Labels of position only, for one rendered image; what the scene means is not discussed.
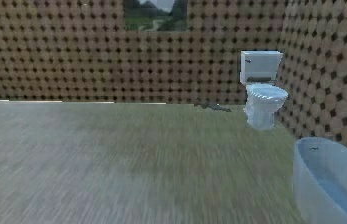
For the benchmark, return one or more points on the pale blue bathtub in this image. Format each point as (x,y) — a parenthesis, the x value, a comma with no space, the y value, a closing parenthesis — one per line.
(327,186)

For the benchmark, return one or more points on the landscape view window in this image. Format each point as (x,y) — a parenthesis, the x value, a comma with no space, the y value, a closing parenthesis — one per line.
(156,15)

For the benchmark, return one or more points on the white toilet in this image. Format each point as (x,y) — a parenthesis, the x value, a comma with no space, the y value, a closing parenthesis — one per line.
(262,96)

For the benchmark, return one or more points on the grey crumpled floor cloth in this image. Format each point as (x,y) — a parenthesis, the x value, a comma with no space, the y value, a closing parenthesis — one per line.
(214,106)

